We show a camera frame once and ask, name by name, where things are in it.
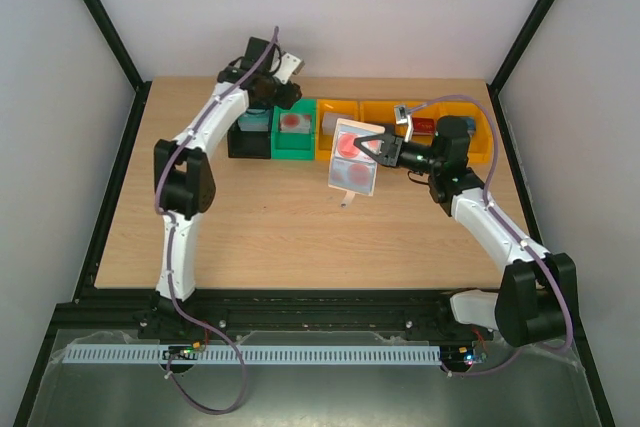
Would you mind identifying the beige leather card holder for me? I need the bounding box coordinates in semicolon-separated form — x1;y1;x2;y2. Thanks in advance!
328;118;385;208

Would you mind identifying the white red-dot credit card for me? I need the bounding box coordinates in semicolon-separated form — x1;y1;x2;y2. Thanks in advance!
328;158;376;195

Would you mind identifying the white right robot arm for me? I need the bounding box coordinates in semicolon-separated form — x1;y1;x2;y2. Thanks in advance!
354;116;577;350

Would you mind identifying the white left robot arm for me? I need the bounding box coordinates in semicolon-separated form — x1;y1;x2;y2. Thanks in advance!
153;29;304;301

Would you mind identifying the red white card green bin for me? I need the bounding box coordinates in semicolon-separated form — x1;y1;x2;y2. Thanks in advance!
279;113;312;135

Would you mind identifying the white card in yellow bin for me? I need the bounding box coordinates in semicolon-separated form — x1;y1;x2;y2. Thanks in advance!
321;113;339;136

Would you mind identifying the red card in bin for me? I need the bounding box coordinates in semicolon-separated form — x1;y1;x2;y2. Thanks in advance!
412;118;436;136

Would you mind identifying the teal card in black bin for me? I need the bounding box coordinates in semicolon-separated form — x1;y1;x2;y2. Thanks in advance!
237;114;271;132

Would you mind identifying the yellow storage bin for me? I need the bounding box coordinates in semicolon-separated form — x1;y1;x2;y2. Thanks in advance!
412;102;446;145
444;101;493;164
315;99;359;161
359;100;399;133

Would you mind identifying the green storage bin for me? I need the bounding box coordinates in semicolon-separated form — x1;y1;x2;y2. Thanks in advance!
271;99;316;160

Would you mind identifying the black storage bin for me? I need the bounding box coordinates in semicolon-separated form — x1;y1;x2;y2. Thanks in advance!
227;109;273;159

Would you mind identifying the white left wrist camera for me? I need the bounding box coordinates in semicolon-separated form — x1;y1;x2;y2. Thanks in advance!
273;52;305;84

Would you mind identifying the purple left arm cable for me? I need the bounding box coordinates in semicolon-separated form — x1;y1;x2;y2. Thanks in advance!
154;25;281;318

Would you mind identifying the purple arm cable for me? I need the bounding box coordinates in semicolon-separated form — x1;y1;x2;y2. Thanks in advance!
407;94;575;353
154;25;281;318

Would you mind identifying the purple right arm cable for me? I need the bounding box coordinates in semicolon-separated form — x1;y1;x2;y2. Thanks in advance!
407;94;575;353

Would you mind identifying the black frame post right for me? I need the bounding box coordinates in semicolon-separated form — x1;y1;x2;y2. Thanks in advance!
487;0;587;91

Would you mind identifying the black frame post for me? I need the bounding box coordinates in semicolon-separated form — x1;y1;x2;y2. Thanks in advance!
487;0;587;91
52;0;151;96

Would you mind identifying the black frame post left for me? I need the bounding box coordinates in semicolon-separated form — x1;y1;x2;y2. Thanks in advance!
52;0;151;96

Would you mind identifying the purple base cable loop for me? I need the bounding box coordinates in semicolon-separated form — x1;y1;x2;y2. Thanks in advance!
164;316;249;413

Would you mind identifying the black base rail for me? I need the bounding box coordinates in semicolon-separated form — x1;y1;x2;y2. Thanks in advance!
50;288;494;345

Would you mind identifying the white slotted cable duct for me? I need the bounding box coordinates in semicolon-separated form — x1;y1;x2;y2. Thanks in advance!
62;344;441;366

